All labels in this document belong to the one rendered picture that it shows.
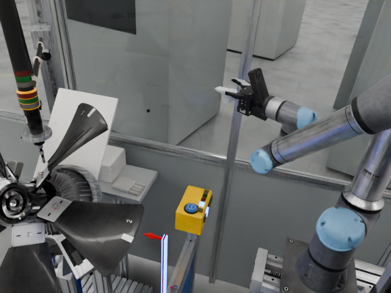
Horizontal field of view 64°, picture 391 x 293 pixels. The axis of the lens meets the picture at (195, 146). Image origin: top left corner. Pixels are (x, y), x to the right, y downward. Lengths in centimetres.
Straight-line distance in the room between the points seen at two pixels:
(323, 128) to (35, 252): 89
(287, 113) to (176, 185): 89
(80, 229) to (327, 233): 69
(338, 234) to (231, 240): 105
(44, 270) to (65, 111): 59
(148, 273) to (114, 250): 136
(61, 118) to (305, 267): 102
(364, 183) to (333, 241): 19
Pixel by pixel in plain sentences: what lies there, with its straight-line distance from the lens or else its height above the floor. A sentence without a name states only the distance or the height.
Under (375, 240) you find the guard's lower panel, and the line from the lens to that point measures 184.
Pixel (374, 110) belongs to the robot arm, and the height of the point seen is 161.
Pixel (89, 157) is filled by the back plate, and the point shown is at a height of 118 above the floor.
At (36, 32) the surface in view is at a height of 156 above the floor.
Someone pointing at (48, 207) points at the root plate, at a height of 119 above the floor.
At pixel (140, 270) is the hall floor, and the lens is 231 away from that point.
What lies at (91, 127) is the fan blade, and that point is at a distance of 97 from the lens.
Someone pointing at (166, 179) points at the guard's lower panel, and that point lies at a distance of 172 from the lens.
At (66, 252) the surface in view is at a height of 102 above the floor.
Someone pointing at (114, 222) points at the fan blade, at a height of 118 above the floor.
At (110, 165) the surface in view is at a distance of 155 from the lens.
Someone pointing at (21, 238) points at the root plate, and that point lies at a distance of 109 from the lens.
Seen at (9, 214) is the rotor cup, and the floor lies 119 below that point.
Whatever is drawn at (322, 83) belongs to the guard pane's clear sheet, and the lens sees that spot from 136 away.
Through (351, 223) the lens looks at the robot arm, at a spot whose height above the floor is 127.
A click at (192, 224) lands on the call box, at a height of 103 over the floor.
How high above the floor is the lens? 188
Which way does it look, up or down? 33 degrees down
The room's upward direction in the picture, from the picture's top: 4 degrees clockwise
